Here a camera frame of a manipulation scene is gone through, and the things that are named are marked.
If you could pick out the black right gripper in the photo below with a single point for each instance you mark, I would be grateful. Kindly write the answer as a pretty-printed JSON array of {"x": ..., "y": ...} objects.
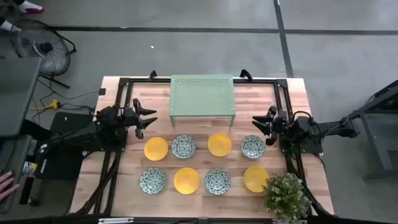
[{"x": 280, "y": 123}]

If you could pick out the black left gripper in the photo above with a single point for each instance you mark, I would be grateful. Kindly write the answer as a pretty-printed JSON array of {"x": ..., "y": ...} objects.
[{"x": 130, "y": 116}]

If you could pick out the green bowl with patterned inside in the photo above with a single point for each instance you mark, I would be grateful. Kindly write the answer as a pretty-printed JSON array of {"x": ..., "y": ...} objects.
[
  {"x": 217, "y": 181},
  {"x": 152, "y": 180},
  {"x": 252, "y": 146},
  {"x": 183, "y": 146}
]

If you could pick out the yellow plastic mini bowl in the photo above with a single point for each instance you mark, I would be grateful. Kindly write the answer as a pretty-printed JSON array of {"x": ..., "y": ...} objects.
[
  {"x": 219, "y": 144},
  {"x": 186, "y": 180},
  {"x": 156, "y": 148},
  {"x": 255, "y": 178}
]

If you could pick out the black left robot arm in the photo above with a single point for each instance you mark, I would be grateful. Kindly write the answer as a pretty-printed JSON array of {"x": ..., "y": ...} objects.
[{"x": 109, "y": 119}]

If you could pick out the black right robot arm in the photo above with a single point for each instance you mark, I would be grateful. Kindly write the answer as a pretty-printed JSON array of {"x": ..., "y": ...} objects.
[{"x": 303, "y": 126}]

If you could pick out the black table clamp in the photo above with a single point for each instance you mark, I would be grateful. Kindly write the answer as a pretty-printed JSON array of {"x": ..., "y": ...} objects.
[
  {"x": 152, "y": 75},
  {"x": 247, "y": 74}
]

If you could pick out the small black power adapter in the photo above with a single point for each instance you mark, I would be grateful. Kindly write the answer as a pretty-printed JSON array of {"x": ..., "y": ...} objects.
[{"x": 102, "y": 91}]

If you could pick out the green perforated metal shelf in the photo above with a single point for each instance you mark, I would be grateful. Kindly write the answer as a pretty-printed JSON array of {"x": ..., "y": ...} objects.
[{"x": 202, "y": 95}]

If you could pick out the bushy artificial green plant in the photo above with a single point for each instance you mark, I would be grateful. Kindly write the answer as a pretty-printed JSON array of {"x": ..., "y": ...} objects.
[{"x": 286, "y": 197}]

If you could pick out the black equipment box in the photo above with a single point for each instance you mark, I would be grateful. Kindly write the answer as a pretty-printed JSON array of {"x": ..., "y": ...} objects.
[{"x": 62, "y": 165}]

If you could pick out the grey metal stand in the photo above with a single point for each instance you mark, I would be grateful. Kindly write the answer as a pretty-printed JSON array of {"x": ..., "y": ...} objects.
[{"x": 374, "y": 141}]

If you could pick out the black floor fan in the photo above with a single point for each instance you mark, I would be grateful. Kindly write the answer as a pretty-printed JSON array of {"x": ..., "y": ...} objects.
[{"x": 46, "y": 48}]

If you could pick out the blue white yellow can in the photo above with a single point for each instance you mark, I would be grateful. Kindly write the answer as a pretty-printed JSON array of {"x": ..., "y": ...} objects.
[{"x": 29, "y": 168}]

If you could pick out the grey desk top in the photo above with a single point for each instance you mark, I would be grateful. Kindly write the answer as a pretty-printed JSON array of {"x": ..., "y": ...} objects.
[
  {"x": 18, "y": 93},
  {"x": 15, "y": 149}
]

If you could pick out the person's hand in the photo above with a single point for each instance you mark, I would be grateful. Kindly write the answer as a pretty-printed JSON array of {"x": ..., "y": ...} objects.
[{"x": 7, "y": 186}]

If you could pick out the person's white red shoe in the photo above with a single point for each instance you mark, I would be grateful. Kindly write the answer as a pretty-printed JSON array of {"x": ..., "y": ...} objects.
[{"x": 31, "y": 7}]

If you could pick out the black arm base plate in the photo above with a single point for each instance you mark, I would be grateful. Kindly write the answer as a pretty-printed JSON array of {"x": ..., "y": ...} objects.
[
  {"x": 308, "y": 148},
  {"x": 118, "y": 143}
]

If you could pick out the black aluminium table frame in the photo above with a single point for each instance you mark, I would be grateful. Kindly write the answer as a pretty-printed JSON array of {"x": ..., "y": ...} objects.
[{"x": 264, "y": 81}]

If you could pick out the silver metal bracket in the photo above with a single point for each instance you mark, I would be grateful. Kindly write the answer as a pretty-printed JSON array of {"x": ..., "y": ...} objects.
[{"x": 115, "y": 220}]

